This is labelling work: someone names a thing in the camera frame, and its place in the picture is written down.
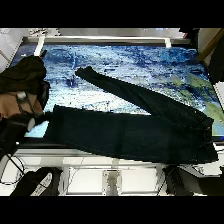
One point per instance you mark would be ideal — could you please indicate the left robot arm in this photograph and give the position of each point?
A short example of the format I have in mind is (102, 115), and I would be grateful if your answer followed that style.
(25, 183)

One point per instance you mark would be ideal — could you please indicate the dark blue jeans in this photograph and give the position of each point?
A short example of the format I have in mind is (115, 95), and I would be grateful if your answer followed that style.
(133, 136)

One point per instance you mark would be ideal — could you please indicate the brown garment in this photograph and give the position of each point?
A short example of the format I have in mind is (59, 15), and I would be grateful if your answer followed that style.
(10, 106)

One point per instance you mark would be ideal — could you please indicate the black garment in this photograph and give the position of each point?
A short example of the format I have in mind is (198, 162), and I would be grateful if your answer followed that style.
(25, 75)

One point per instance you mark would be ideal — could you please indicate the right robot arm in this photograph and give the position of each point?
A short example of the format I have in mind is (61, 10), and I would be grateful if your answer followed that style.
(186, 183)

